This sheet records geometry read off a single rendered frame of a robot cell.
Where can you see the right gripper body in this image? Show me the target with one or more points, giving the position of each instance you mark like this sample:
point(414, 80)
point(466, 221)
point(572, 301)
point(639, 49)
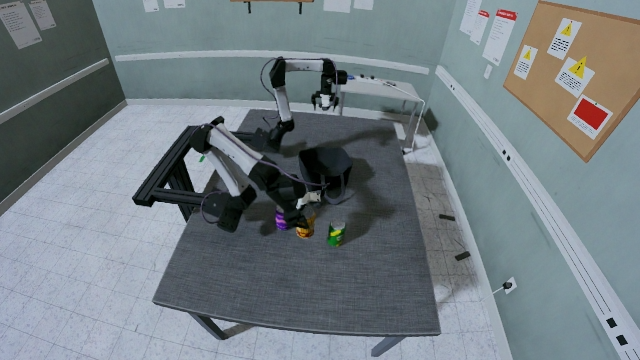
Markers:
point(293, 207)

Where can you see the black tote bag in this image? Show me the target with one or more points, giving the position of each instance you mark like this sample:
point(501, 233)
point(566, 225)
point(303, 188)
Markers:
point(322, 158)

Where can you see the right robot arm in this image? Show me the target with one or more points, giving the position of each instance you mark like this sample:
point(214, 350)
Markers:
point(242, 194)

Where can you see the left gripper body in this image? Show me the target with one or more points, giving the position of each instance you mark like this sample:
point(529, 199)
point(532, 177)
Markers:
point(325, 94)

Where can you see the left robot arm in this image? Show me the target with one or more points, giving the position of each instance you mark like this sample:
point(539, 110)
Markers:
point(278, 80)

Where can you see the purple drink can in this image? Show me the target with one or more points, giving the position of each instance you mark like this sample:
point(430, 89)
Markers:
point(281, 224)

